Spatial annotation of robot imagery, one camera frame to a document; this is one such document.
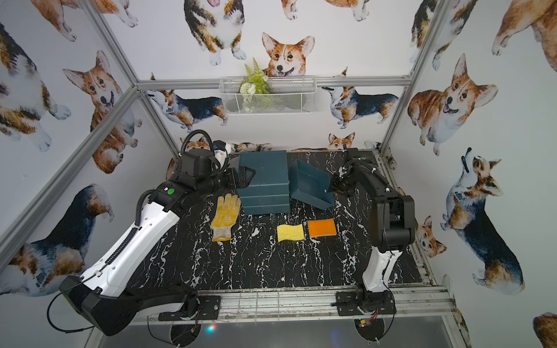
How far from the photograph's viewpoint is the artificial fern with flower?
821mm

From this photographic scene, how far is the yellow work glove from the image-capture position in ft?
3.02

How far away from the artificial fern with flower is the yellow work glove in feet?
1.61
